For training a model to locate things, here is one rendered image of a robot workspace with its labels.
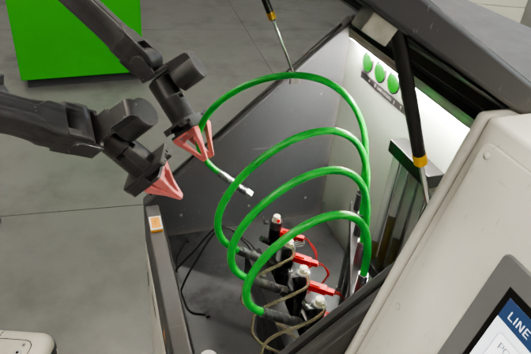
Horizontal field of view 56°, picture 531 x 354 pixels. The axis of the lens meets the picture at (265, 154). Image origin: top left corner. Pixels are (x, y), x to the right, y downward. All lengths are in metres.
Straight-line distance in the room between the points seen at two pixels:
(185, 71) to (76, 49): 3.23
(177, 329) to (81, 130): 0.46
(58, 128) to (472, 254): 0.63
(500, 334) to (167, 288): 0.75
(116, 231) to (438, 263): 2.25
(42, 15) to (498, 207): 3.84
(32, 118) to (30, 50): 3.45
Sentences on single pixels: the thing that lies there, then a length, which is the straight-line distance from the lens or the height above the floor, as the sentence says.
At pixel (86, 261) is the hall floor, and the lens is 2.65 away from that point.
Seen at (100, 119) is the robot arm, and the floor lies 1.38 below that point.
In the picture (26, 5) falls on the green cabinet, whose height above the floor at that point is 0.67.
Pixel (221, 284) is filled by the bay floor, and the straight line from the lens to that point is 1.34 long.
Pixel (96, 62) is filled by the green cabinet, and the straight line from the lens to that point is 4.33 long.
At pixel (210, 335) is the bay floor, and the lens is 1.24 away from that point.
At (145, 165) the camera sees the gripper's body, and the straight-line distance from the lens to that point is 0.94.
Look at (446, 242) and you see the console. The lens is 0.69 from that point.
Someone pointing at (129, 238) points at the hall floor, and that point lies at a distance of 2.74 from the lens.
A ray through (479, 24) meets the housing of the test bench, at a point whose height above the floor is 1.50.
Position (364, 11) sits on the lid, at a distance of 0.55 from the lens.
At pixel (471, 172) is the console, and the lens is 0.66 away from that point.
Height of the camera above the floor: 1.81
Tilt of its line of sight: 32 degrees down
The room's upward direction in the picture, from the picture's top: 5 degrees clockwise
